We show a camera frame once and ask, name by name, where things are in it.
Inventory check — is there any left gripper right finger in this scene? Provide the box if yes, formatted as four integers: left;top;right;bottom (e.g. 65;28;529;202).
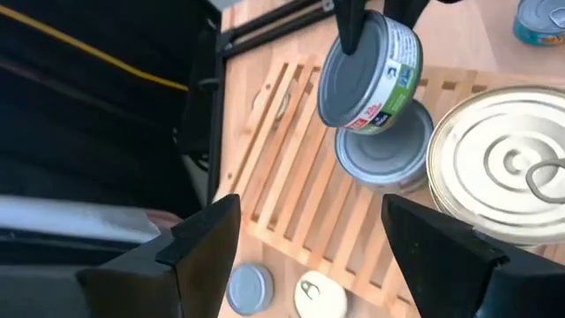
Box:
381;193;565;318

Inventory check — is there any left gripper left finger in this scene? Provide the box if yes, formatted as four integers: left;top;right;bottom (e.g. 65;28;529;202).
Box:
0;193;242;318

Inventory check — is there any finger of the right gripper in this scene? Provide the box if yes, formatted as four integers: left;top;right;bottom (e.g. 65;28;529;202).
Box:
383;0;432;30
333;0;367;57

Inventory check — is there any Bumble Bee light tuna can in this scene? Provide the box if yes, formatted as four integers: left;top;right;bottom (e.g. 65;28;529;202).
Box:
334;99;436;196
316;9;425;136
225;262;275;317

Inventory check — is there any Wild Planet pink salmon can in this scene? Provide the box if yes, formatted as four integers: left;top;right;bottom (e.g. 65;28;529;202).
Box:
293;269;349;318
426;85;565;255

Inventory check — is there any wooden slatted shelf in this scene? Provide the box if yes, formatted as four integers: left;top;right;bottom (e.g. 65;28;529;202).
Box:
214;55;565;318

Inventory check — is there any teal labelled fish can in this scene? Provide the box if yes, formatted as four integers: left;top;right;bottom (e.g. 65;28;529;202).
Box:
511;0;565;48

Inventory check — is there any black curtain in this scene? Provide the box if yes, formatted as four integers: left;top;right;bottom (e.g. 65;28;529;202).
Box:
0;0;222;89
0;17;213;213

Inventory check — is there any yellow cable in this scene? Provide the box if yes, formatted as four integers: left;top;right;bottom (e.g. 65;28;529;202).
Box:
0;4;190;93

